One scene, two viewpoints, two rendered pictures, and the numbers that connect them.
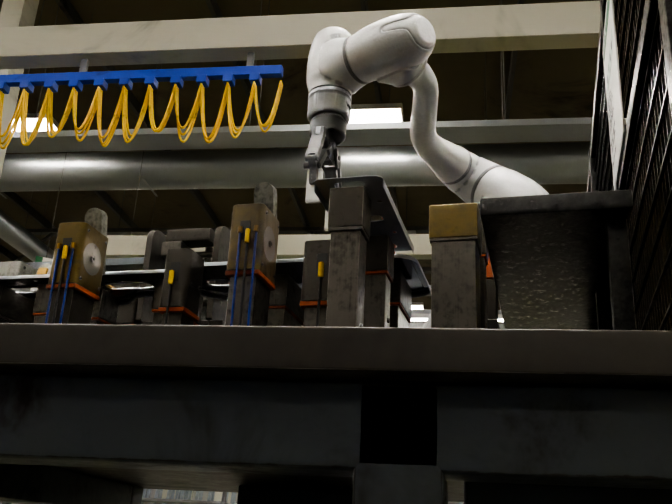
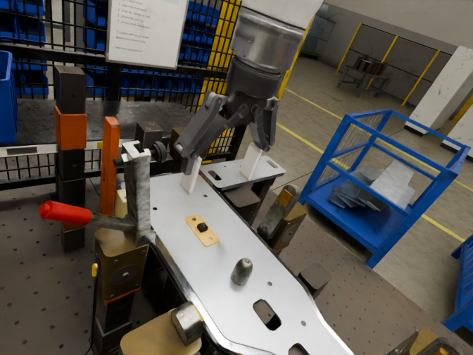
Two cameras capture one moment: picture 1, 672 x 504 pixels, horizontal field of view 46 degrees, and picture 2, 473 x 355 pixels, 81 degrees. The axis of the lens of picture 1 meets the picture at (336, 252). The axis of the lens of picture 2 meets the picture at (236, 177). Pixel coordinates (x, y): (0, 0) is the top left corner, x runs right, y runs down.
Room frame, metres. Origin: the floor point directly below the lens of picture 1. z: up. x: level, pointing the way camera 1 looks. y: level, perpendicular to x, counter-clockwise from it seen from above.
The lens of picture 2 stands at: (1.80, 0.22, 1.41)
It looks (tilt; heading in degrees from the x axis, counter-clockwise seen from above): 32 degrees down; 203
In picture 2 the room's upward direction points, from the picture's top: 21 degrees clockwise
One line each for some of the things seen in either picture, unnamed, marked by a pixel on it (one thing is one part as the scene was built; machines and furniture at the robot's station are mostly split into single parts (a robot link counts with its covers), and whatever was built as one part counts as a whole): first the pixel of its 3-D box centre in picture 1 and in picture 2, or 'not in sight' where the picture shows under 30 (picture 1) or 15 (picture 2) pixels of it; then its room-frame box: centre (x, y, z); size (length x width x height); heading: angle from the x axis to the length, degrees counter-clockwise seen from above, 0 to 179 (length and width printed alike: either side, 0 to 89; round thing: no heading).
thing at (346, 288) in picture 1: (346, 290); (255, 200); (1.03, -0.02, 0.84); 0.05 x 0.05 x 0.29; 74
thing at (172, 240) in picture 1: (184, 336); not in sight; (1.73, 0.33, 0.94); 0.18 x 0.13 x 0.49; 74
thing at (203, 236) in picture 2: not in sight; (202, 227); (1.43, 0.03, 1.01); 0.08 x 0.04 x 0.01; 74
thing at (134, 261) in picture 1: (97, 272); not in sight; (1.94, 0.61, 1.16); 0.37 x 0.14 x 0.02; 74
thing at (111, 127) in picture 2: not in sight; (103, 234); (1.56, -0.11, 0.95); 0.03 x 0.01 x 0.50; 74
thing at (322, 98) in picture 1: (329, 109); (265, 42); (1.43, 0.03, 1.37); 0.09 x 0.09 x 0.06
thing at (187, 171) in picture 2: not in sight; (184, 160); (1.52, 0.01, 1.19); 0.03 x 0.01 x 0.05; 164
